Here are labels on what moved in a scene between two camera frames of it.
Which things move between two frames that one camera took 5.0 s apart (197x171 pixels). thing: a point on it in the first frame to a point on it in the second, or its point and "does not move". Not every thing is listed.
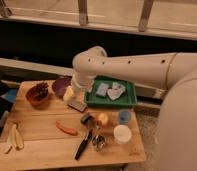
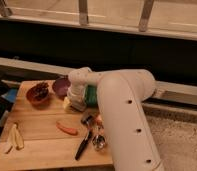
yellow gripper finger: (68, 94) to (66, 102)
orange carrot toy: (69, 130) does not move
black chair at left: (0, 107) does not move
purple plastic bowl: (60, 85) does not move
